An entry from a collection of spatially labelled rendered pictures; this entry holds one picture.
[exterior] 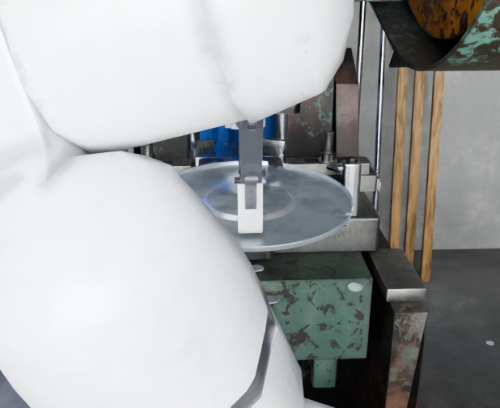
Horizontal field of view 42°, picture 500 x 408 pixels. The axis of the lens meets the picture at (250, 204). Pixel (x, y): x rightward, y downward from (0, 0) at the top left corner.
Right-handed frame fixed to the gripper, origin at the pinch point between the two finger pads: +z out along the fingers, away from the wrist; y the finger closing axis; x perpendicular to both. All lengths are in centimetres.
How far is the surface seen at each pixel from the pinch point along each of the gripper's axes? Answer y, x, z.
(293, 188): -14.4, 6.9, 3.3
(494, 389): -67, 69, 82
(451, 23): -28.9, 32.6, -18.2
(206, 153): -33.5, -6.1, 3.7
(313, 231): -0.3, 8.0, 3.9
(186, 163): -35.5, -9.8, 6.2
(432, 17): -38, 33, -18
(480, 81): -152, 88, 15
